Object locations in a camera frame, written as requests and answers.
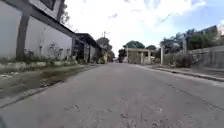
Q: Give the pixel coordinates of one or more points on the tree behind utility pole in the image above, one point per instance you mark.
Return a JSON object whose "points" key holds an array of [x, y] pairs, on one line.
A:
{"points": [[104, 43]]}

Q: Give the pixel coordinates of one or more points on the concrete gate structure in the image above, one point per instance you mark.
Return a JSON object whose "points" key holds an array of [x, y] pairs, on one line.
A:
{"points": [[135, 56]]}

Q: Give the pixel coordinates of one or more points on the dark green trees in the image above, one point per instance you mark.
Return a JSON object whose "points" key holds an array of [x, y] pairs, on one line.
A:
{"points": [[134, 44]]}

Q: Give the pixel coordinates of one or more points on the grey building with dark roof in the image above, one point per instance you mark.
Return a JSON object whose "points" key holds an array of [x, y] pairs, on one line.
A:
{"points": [[86, 43]]}

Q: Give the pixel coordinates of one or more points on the grey concrete road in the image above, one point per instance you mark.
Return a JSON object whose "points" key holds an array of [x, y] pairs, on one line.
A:
{"points": [[126, 96]]}

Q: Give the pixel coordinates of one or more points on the white concrete pillar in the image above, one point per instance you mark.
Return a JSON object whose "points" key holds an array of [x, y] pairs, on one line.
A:
{"points": [[162, 53]]}

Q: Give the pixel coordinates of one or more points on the row of weeds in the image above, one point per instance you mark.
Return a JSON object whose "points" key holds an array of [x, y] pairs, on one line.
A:
{"points": [[50, 62]]}

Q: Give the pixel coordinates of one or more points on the grass and dirt verge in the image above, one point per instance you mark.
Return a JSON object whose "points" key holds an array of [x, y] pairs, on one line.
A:
{"points": [[36, 79]]}

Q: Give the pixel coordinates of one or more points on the concrete sidewalk with kerb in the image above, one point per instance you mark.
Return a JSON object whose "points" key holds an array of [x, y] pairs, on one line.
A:
{"points": [[196, 72]]}

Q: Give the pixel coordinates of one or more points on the grey wall with dark pillars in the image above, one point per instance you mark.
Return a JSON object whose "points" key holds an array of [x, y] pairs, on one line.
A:
{"points": [[46, 38]]}

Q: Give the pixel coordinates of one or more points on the trees behind wall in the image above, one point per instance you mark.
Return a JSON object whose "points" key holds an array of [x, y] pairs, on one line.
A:
{"points": [[200, 40]]}

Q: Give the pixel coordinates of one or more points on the grey concrete wall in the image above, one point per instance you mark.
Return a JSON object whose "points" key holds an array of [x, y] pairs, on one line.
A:
{"points": [[206, 56]]}

